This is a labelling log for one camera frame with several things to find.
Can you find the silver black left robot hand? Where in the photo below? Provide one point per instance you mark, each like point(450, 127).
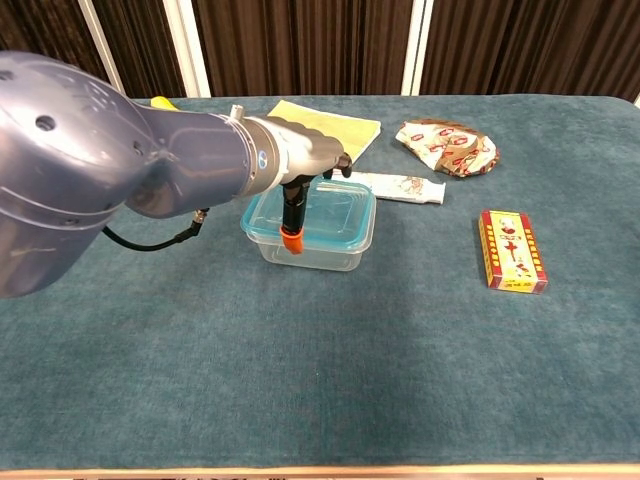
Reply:
point(315, 155)

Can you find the blue translucent square lid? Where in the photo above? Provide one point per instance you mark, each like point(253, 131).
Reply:
point(340, 215)

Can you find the transparent plastic container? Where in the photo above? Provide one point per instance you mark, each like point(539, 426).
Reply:
point(325, 257)

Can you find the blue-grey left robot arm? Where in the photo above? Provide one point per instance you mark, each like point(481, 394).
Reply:
point(100, 175)

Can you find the tan spiral notebook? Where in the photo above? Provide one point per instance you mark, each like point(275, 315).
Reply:
point(330, 122)

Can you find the white printed toothpaste tube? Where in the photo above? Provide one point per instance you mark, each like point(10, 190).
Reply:
point(400, 187)

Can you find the dark brown pleated curtain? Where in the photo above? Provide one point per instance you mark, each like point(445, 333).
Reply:
point(300, 45)

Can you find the crumpled red white snack wrapper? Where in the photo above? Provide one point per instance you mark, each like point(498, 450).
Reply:
point(450, 147)

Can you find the yellow banana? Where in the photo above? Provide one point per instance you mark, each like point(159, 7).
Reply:
point(162, 101)

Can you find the teal table cloth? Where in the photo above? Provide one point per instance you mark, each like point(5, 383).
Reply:
point(300, 350)

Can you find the red yellow card box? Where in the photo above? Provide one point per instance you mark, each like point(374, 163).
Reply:
point(510, 250)

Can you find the wide white frame post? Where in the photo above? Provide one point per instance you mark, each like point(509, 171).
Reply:
point(187, 50)

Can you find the thin grey white frame post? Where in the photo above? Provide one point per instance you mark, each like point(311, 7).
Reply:
point(100, 40)

